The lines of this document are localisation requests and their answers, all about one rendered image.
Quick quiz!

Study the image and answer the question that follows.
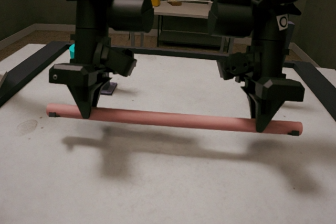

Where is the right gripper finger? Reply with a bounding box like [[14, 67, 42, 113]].
[[240, 86, 256, 119], [249, 92, 285, 133]]

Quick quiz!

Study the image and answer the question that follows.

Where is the pink long bar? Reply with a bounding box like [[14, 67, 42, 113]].
[[46, 103, 303, 136]]

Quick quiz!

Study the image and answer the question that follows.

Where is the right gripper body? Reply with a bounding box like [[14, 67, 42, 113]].
[[235, 40, 305, 102]]

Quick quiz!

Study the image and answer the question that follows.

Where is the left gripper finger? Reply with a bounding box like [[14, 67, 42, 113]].
[[66, 82, 102, 119], [92, 77, 112, 107]]

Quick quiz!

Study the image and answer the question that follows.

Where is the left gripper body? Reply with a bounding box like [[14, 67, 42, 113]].
[[49, 28, 118, 87]]

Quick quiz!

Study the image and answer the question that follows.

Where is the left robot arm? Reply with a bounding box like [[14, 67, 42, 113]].
[[66, 0, 154, 77]]

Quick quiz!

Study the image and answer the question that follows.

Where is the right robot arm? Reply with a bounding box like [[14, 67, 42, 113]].
[[207, 0, 301, 80]]

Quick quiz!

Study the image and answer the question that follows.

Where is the teal open ring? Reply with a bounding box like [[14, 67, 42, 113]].
[[69, 44, 75, 58]]

